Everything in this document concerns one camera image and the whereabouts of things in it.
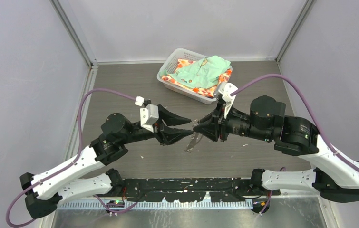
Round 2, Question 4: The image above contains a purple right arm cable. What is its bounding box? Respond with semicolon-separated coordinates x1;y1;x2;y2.
229;73;359;186

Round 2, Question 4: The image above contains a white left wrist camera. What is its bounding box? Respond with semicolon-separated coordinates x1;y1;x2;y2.
140;104;159;133

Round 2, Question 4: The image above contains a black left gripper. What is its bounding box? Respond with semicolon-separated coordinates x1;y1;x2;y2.
121;105;194;145

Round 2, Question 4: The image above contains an orange floral cloth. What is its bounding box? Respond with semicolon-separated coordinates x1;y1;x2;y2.
161;58;233;97

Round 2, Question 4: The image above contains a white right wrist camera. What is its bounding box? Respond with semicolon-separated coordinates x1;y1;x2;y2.
217;82;238;119

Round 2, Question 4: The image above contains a green cloth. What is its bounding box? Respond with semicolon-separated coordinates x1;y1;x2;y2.
160;55;232;90

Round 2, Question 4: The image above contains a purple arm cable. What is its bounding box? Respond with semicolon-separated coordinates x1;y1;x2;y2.
229;73;359;186
5;88;145;228

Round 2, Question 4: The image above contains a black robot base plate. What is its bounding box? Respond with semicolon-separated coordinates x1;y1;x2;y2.
94;177;281;204

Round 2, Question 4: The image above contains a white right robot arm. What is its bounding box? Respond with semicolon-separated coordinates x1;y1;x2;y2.
193;95;359;203

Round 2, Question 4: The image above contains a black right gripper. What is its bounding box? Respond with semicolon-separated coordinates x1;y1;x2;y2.
193;98;272;142

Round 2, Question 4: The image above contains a white plastic basket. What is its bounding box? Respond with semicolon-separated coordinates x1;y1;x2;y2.
156;48;233;105

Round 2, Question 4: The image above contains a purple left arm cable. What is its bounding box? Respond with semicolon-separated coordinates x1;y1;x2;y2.
5;88;145;228

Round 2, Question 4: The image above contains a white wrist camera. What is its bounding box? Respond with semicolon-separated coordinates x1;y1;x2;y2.
217;82;238;119
140;104;159;133

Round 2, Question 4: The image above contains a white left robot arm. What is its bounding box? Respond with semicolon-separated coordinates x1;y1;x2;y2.
20;104;193;219

